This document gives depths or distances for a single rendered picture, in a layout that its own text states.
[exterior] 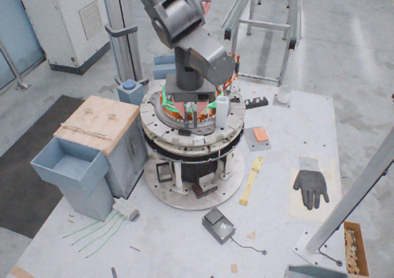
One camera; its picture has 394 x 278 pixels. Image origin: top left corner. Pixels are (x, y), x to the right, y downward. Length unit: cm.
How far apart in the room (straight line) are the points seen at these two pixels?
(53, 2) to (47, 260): 234
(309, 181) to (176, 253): 54
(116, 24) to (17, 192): 154
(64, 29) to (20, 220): 178
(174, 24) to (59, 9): 250
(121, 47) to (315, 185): 92
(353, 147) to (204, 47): 213
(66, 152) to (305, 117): 101
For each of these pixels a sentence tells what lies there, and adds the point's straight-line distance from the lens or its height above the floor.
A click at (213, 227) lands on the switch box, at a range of 88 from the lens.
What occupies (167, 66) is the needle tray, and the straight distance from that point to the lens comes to 114.
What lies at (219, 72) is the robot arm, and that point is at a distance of 45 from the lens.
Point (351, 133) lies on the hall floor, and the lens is 259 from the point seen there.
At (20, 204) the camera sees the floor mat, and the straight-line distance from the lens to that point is 221.
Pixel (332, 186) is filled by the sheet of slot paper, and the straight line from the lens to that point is 111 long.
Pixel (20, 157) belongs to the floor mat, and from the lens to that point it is 251.
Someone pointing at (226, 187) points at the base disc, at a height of 80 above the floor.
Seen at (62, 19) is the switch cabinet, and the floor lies 64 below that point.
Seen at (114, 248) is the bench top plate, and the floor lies 78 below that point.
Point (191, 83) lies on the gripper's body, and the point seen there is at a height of 131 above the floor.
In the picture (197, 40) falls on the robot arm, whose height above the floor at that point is 142.
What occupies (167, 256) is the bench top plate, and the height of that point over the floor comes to 78.
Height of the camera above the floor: 162
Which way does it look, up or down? 45 degrees down
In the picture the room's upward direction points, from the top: straight up
